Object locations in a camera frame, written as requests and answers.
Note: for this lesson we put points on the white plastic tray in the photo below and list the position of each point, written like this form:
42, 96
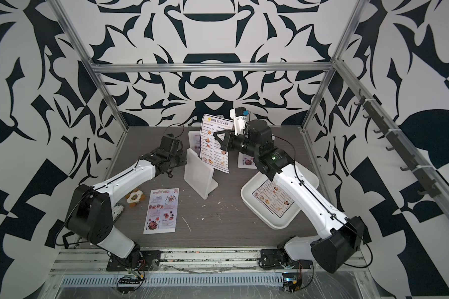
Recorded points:
260, 211

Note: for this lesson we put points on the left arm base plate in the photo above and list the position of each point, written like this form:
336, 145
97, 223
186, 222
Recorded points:
145, 260

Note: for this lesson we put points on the dim sum menu in tray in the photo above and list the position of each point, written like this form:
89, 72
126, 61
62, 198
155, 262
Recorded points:
273, 198

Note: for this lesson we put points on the pink menu in right holder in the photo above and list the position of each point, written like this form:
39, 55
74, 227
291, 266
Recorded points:
246, 161

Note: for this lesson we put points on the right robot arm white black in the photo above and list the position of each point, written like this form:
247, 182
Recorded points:
338, 237

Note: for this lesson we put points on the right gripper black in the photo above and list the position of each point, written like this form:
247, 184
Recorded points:
227, 142

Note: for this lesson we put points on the right circuit board with wires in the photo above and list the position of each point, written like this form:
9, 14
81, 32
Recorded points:
293, 281

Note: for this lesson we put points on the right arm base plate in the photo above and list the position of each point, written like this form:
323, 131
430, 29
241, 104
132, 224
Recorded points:
273, 259

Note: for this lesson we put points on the pink special menu sheet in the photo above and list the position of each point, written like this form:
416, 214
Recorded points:
162, 211

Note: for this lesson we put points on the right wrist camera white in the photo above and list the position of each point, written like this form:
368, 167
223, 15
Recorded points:
240, 118

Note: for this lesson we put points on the dim sum menu sheet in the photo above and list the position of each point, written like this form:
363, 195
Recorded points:
210, 149

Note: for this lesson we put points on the left circuit board with wires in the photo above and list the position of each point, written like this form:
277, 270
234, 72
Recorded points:
133, 281

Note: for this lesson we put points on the wall hook rail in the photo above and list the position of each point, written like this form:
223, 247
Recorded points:
399, 143

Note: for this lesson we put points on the brown white plush toy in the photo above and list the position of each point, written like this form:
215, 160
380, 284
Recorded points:
135, 197

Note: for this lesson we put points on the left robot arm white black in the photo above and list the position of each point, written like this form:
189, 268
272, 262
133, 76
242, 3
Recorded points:
90, 212

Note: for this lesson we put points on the circuit board with wires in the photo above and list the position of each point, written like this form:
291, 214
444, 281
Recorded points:
293, 281
133, 281

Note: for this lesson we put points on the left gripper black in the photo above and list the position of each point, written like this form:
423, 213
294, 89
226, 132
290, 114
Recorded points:
183, 159

